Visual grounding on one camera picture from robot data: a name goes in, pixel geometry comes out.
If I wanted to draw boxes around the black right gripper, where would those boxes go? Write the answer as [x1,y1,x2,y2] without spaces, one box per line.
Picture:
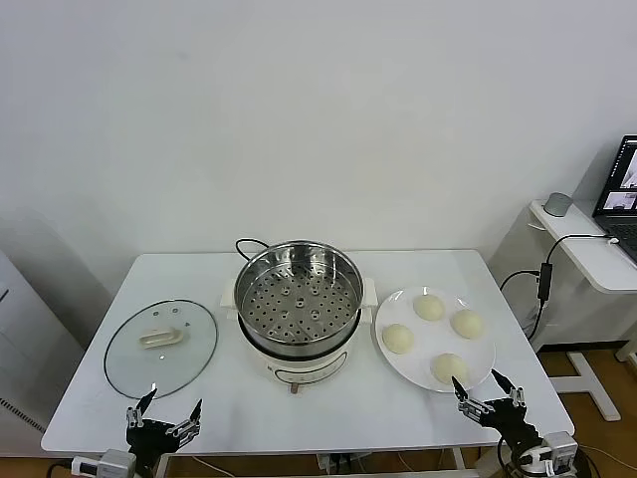
[450,368,544,451]

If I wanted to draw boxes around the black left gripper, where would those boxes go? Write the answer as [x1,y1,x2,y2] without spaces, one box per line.
[123,381,204,457]

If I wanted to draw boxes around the white steamed baozi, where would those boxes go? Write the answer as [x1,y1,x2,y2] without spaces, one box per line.
[450,308,485,341]
[412,294,445,323]
[381,323,416,356]
[430,352,470,387]

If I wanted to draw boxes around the round glass pot lid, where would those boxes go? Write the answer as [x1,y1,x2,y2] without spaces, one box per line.
[103,297,220,399]

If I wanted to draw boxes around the perforated steel steamer basket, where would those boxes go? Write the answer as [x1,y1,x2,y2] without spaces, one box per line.
[233,240,364,358]

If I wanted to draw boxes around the round white plate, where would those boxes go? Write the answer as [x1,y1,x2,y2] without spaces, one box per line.
[373,285,498,394]

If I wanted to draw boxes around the white electric cooking pot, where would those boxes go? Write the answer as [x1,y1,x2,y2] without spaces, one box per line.
[218,276,377,395]

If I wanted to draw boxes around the white floor appliance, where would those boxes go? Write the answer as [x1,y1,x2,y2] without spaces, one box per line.
[0,248,86,434]

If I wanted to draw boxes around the white power strip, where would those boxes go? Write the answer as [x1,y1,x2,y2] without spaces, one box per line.
[317,451,372,474]

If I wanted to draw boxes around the white side desk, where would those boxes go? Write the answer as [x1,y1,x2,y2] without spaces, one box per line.
[487,198,637,422]

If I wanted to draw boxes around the dark open laptop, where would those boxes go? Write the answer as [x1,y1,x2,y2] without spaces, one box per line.
[591,132,637,250]

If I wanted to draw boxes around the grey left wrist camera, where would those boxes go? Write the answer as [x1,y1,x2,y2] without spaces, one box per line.
[97,447,138,478]

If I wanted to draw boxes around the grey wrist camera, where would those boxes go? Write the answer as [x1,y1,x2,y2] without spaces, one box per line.
[97,447,138,478]
[541,430,578,477]

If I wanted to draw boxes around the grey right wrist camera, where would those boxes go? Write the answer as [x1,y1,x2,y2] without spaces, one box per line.
[541,430,578,477]

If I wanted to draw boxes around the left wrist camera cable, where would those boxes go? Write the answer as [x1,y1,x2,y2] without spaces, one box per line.
[47,455,104,478]

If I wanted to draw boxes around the black charger adapter with cables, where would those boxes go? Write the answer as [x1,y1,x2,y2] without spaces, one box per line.
[499,233,621,343]

